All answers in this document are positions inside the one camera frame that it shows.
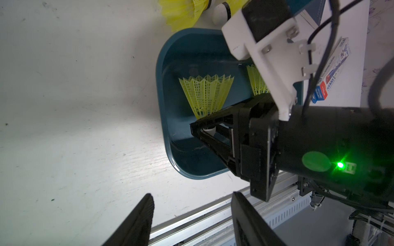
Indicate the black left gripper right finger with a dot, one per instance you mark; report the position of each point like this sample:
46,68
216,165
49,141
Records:
250,229

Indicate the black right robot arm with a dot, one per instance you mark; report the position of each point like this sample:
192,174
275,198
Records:
346,154

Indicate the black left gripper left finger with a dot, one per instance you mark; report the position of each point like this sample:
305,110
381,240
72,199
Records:
136,228

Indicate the yellow shuttlecock three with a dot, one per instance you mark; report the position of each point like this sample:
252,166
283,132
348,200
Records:
225,10

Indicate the yellow shuttlecock six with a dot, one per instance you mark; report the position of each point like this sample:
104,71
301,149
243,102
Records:
206,95

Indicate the blue book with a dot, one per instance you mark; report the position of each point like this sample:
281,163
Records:
311,11

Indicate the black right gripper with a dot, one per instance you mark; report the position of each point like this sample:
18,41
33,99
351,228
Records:
253,155

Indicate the yellow shuttlecock eight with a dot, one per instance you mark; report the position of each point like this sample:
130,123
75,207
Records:
256,81

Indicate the teal plastic storage box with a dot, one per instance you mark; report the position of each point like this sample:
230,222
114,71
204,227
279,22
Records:
194,52

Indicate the red blue white packet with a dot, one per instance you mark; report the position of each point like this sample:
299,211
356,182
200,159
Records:
332,70

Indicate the aluminium front rail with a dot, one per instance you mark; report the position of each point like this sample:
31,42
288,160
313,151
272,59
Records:
212,225

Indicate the yellow shuttlecock four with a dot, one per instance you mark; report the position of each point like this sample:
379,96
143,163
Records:
183,14

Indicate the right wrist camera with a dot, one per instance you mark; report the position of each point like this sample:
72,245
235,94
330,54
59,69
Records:
260,30

